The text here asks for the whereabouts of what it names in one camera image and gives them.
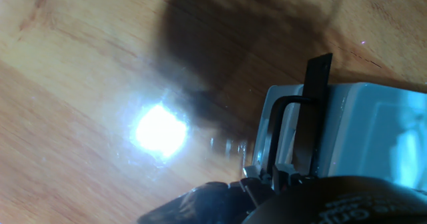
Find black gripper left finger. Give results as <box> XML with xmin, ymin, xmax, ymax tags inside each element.
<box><xmin>136</xmin><ymin>165</ymin><xmax>276</xmax><ymax>224</ymax></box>

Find white drawer cabinet frame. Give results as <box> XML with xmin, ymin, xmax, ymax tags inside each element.
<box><xmin>325</xmin><ymin>82</ymin><xmax>427</xmax><ymax>191</ymax></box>

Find brown wooden board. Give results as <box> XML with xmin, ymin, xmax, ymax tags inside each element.
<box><xmin>0</xmin><ymin>0</ymin><xmax>427</xmax><ymax>224</ymax></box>

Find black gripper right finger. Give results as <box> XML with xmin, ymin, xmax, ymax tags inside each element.
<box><xmin>272</xmin><ymin>163</ymin><xmax>303</xmax><ymax>193</ymax></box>

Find white drawer with black handle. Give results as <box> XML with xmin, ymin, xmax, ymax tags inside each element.
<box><xmin>252</xmin><ymin>53</ymin><xmax>334</xmax><ymax>181</ymax></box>

